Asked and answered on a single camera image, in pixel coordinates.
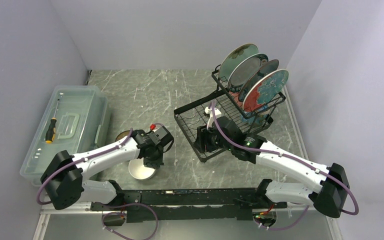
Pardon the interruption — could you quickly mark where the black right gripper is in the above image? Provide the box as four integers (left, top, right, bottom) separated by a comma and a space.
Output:
193, 123, 233, 153

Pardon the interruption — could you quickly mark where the white bowl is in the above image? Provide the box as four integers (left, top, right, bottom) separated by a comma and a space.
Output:
128, 158, 157, 180

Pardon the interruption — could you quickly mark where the black wire dish rack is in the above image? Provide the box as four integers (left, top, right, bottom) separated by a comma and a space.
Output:
174, 65, 286, 163

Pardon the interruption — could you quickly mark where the white plate teal lettered rim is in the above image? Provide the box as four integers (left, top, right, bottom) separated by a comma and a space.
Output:
227, 53, 269, 93

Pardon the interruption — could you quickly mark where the red rimmed bottom plate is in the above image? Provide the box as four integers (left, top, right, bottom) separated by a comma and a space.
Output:
242, 69, 289, 112

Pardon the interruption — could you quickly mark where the light blue flower plate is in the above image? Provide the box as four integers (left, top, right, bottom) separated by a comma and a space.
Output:
218, 43, 259, 82

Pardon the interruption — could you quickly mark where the dark teal plate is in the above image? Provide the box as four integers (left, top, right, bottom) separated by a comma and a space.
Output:
238, 59, 280, 102

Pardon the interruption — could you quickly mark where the pink mug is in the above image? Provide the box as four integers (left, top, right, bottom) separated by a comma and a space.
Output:
229, 91, 243, 108

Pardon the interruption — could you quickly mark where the blue mug orange inside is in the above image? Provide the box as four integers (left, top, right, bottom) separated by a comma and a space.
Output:
241, 111, 267, 126

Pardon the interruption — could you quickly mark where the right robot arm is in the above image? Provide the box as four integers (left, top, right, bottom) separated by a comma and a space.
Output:
193, 116, 352, 219

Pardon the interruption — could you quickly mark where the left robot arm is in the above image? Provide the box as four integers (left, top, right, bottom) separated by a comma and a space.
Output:
36, 126, 174, 210

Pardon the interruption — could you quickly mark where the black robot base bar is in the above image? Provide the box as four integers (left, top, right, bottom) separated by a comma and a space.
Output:
91, 187, 287, 223

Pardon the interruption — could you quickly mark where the dark bowl beige inside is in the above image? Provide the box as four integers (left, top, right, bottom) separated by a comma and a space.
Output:
115, 130, 130, 142

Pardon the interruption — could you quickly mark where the clear plastic storage box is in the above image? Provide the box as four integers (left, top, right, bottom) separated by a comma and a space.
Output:
19, 85, 111, 187

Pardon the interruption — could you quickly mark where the yellow black screwdriver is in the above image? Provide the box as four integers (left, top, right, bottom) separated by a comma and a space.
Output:
45, 98, 60, 144

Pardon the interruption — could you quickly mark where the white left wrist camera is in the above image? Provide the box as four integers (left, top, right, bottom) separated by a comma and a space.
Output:
149, 122, 167, 133

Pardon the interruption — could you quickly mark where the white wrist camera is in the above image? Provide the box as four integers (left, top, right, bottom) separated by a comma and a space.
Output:
149, 122, 167, 133
204, 100, 222, 130

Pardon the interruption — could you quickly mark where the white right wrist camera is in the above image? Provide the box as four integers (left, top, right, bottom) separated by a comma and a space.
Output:
204, 100, 222, 130

